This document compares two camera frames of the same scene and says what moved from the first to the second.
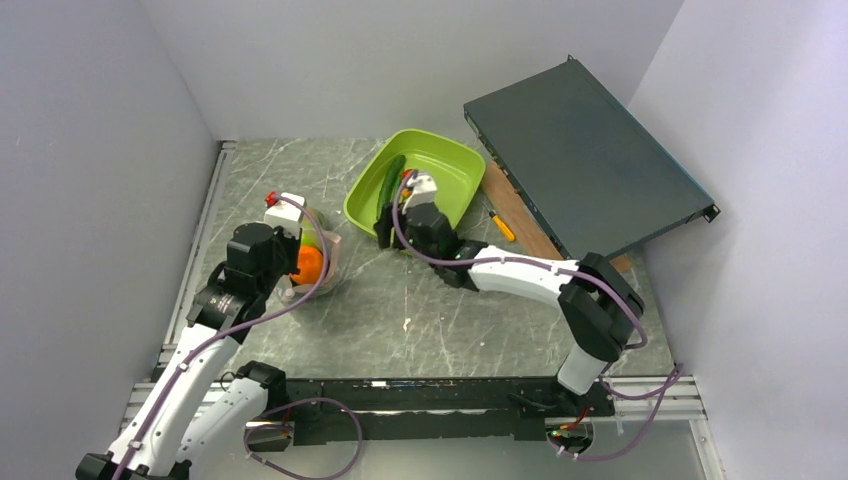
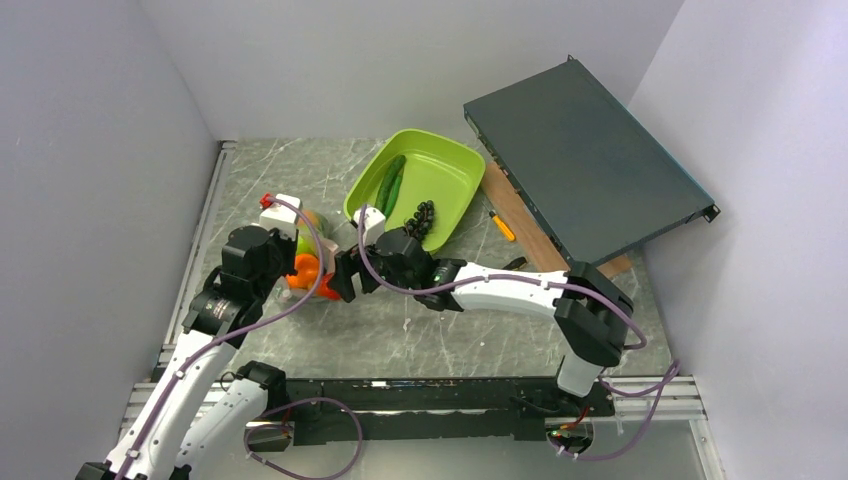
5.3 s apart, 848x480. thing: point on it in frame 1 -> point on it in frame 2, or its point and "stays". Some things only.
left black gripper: x=293 y=245 stays
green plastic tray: x=456 y=171 stays
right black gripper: x=384 y=227 -> x=346 y=265
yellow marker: x=502 y=225 stays
